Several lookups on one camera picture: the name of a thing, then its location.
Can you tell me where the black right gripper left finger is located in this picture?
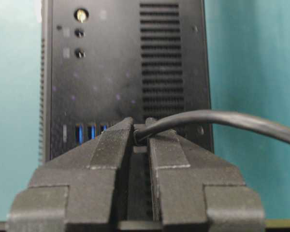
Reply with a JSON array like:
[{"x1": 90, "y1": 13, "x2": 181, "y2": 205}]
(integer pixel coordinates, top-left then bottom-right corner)
[{"x1": 6, "y1": 117, "x2": 133, "y2": 232}]

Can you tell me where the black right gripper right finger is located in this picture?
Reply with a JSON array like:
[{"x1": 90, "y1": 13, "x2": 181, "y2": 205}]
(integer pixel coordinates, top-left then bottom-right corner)
[{"x1": 147, "y1": 130, "x2": 265, "y2": 232}]

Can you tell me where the black USB cable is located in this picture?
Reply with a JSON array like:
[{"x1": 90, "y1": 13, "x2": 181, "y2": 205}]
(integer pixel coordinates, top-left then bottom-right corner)
[{"x1": 132, "y1": 110, "x2": 290, "y2": 147}]

